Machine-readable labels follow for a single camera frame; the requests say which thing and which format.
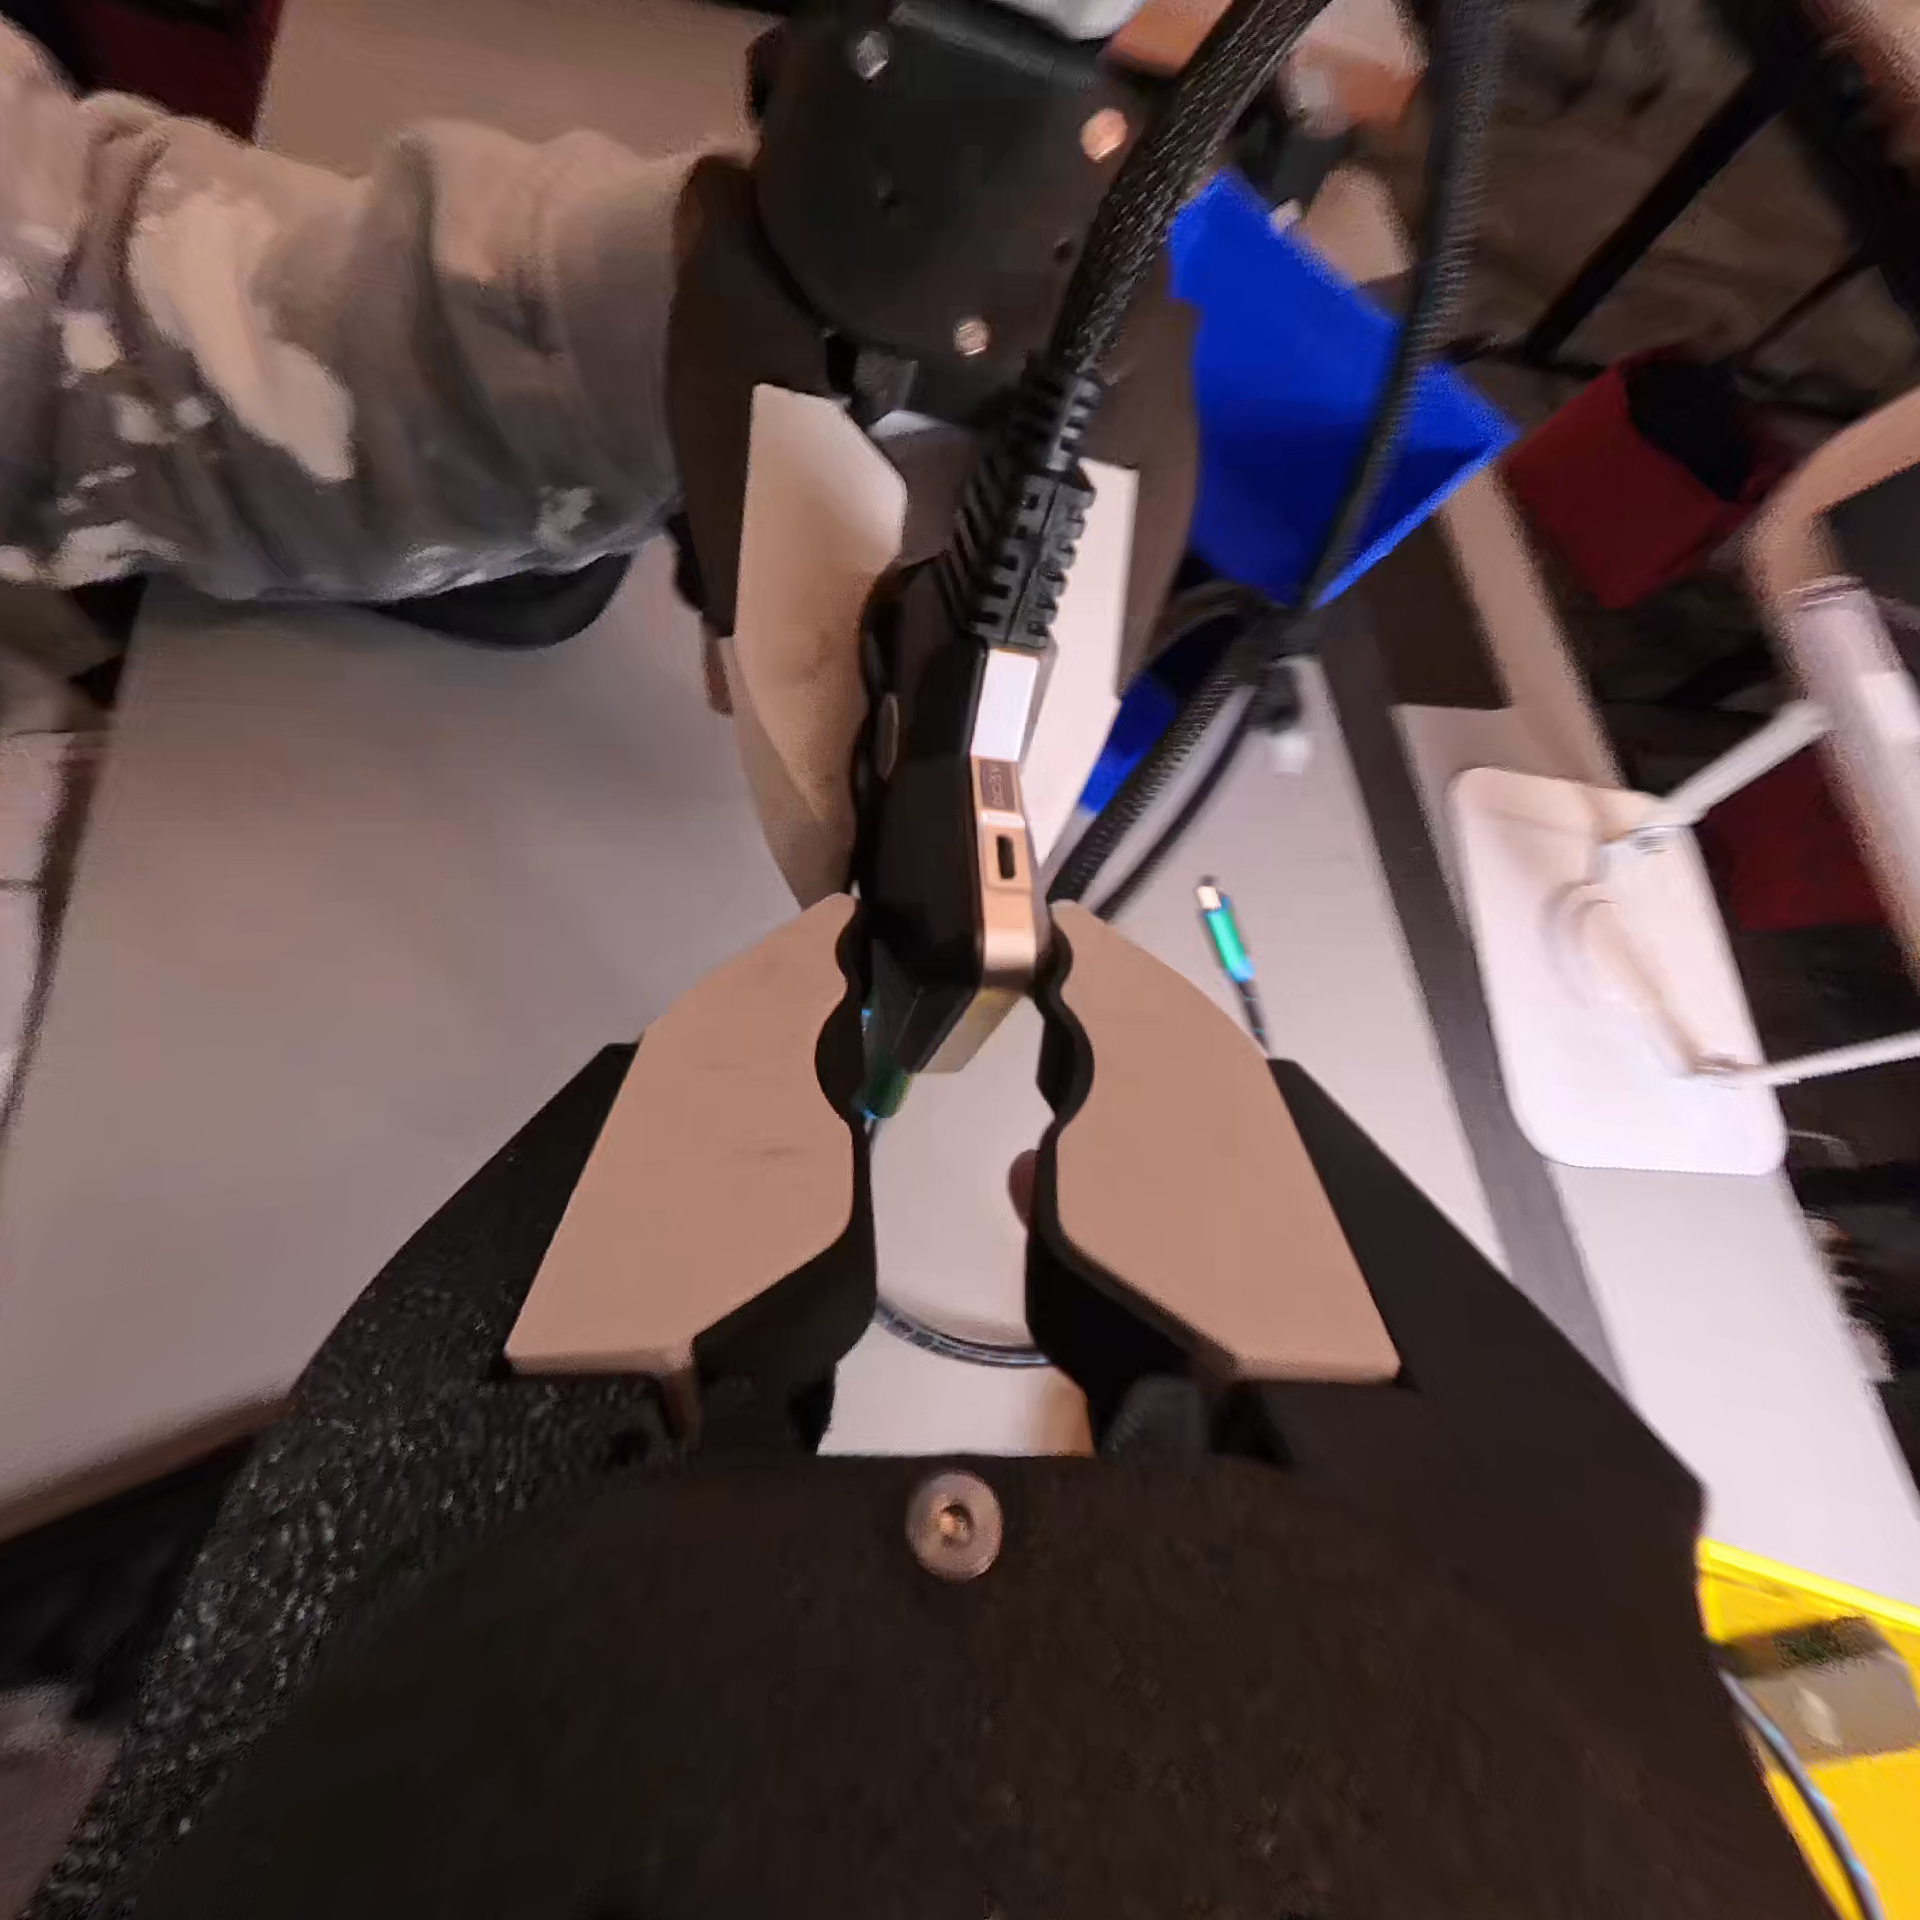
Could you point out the black silver adapter hub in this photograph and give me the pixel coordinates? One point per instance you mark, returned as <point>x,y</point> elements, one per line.
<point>937,840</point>

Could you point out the blue plastic bin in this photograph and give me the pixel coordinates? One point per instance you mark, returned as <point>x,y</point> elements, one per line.
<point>1306,391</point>

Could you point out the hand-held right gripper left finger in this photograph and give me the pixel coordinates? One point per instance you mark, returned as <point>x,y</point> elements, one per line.
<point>704,1185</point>

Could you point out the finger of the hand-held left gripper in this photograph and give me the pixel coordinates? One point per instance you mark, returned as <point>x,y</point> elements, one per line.
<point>1096,662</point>
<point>811,631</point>

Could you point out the person's left forearm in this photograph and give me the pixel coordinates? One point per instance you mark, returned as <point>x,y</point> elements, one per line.
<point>301,346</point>

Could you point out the black board with cardboard rim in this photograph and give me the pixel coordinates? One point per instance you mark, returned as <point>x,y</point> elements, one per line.
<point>1877,527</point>

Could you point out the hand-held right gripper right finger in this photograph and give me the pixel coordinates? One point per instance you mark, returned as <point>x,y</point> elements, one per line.
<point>1202,1202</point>

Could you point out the black chair armrest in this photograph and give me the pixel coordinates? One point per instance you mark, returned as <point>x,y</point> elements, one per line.
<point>509,606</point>

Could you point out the black metal desk frame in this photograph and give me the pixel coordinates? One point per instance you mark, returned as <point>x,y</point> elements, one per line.
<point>1665,211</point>

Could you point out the red container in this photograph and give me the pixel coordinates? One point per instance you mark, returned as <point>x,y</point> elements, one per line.
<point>1576,510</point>

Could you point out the white tablet stand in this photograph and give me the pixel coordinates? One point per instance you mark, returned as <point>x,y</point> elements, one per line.
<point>1621,975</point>

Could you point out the yellow plastic bin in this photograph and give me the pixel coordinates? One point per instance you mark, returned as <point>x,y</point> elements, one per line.
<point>1877,1816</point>

